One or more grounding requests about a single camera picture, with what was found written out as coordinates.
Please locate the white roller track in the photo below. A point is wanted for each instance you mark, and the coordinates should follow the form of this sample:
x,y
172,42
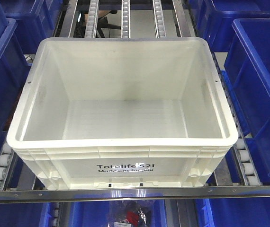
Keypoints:
x,y
241,154
6,156

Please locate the metal shelf front rail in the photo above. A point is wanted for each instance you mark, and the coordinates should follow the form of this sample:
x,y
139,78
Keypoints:
x,y
115,194

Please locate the right white roller track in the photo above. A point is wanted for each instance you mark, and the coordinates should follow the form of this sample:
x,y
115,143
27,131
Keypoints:
x,y
241,154

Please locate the blue bin left near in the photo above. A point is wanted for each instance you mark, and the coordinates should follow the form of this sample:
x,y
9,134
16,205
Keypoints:
x,y
13,72

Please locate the blue bin right near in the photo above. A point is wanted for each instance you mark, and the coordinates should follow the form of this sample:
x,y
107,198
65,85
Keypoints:
x,y
248,69

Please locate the red item in bag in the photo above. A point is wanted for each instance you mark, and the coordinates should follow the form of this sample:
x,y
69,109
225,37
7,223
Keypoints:
x,y
132,218

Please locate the far roller track right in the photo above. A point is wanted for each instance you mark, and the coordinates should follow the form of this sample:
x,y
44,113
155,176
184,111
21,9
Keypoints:
x,y
159,19

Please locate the blue bin lower left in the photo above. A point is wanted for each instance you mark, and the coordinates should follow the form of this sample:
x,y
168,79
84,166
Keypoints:
x,y
25,215

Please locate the blue bin lower right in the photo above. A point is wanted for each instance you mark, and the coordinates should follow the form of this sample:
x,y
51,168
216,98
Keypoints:
x,y
233,212

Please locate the left white roller track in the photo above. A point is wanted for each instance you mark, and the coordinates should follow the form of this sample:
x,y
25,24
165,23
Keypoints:
x,y
6,156

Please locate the blue bin right far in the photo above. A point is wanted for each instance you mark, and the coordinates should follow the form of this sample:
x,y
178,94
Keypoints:
x,y
213,18

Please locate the far roller track middle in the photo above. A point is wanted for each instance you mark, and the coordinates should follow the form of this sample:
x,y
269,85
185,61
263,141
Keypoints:
x,y
125,19

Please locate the white plastic tote bin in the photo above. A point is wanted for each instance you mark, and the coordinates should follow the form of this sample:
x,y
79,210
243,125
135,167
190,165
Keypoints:
x,y
118,113

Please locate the blue bin left far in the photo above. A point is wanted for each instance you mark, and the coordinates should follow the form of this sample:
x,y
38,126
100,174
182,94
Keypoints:
x,y
36,20

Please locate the far roller track left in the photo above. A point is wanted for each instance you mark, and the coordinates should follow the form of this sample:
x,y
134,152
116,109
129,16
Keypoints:
x,y
92,19

